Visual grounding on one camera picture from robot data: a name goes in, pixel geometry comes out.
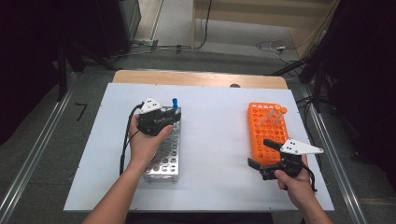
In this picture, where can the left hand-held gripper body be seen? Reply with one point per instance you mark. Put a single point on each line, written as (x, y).
(151, 123)

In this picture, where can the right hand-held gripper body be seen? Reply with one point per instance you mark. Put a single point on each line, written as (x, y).
(289, 161)

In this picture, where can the orange plastic test tube rack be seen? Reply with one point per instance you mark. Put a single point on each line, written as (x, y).
(264, 137)

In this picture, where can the metal test tube rack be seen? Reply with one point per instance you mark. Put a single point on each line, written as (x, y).
(168, 161)

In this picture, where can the person's right hand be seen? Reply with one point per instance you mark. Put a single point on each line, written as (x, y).
(295, 186)

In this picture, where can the person's left hand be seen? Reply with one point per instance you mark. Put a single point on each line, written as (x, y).
(143, 149)

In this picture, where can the wooden table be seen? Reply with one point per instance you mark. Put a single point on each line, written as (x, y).
(186, 78)

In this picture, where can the white table board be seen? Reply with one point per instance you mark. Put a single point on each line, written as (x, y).
(211, 140)

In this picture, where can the dark round table cap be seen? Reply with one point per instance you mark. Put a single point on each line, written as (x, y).
(235, 85)

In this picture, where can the black stand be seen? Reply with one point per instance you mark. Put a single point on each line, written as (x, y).
(62, 68)
(317, 84)

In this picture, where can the grey cabinet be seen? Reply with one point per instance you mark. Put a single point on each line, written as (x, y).
(130, 15)

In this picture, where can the beige wooden furniture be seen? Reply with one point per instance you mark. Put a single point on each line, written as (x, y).
(249, 15)

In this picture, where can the black curtain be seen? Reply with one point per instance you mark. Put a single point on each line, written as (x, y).
(367, 62)
(31, 46)

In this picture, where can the metal floor rail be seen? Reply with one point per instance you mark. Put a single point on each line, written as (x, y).
(336, 161)
(34, 152)

